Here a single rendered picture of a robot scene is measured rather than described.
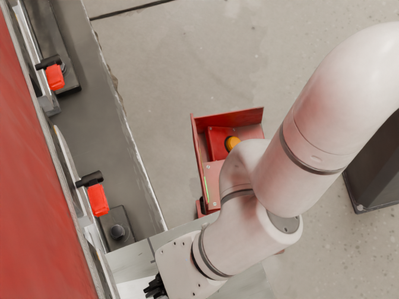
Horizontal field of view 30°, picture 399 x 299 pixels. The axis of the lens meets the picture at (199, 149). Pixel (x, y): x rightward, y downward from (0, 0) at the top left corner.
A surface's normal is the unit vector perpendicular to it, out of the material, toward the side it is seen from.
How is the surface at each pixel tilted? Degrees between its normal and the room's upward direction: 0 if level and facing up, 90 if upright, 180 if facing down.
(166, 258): 50
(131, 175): 0
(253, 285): 0
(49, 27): 0
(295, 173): 71
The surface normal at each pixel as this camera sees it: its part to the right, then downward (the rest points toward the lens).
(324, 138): -0.42, 0.72
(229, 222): -0.81, -0.32
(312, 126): -0.73, 0.47
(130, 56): -0.03, -0.29
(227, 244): -0.68, 0.18
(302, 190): -0.14, 0.83
